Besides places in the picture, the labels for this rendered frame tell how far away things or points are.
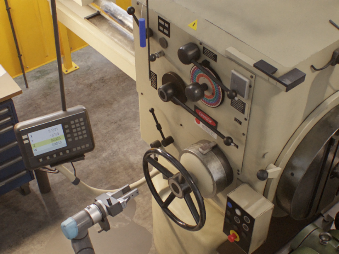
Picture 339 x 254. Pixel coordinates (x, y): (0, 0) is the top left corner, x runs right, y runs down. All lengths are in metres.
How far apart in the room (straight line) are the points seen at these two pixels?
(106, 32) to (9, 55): 1.59
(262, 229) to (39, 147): 1.07
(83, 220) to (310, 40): 1.07
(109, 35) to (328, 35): 1.52
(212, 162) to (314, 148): 0.39
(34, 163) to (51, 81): 2.37
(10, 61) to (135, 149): 1.34
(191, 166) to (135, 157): 1.92
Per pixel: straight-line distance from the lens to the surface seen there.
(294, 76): 1.65
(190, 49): 1.83
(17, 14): 4.36
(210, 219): 2.81
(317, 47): 1.78
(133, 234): 3.48
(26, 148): 2.39
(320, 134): 1.98
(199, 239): 2.75
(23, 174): 3.57
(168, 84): 2.04
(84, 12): 3.23
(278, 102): 1.72
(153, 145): 2.41
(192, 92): 1.83
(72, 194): 3.74
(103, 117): 4.27
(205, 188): 2.05
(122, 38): 2.99
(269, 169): 1.91
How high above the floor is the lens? 2.86
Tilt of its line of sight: 44 degrees down
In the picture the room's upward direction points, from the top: straight up
